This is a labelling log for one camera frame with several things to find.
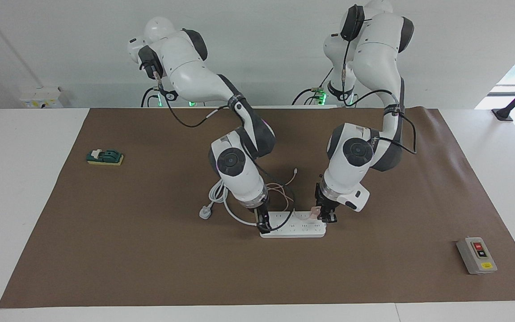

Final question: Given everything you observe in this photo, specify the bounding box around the white power strip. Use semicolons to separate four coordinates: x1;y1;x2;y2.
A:
259;211;327;238

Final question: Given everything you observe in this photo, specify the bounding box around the pink charging cable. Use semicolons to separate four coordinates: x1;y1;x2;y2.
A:
264;168;314;222

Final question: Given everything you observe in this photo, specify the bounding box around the brown paper mat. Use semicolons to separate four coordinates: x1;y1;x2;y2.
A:
0;106;515;309

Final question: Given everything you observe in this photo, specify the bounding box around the grey push button box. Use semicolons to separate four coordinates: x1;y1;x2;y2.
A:
456;237;498;275

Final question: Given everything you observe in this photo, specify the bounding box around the white box with yellow stickers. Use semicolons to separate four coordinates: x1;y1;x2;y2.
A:
20;86;63;109

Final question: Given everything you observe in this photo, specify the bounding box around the white power cord with plug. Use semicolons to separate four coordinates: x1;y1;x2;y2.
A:
199;179;262;226

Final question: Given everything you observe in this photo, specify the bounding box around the black left base cable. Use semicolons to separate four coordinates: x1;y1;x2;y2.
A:
291;67;334;106

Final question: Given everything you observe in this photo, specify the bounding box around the black base cable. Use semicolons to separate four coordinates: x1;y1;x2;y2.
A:
140;87;160;108
291;67;334;106

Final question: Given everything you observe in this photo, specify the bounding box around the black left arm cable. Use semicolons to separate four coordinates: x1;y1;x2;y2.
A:
342;40;418;155

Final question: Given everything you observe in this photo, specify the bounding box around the black right base cable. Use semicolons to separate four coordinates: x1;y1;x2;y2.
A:
140;87;160;108

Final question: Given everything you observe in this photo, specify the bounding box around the green knife switch yellow base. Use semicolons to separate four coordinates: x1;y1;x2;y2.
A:
86;149;124;167

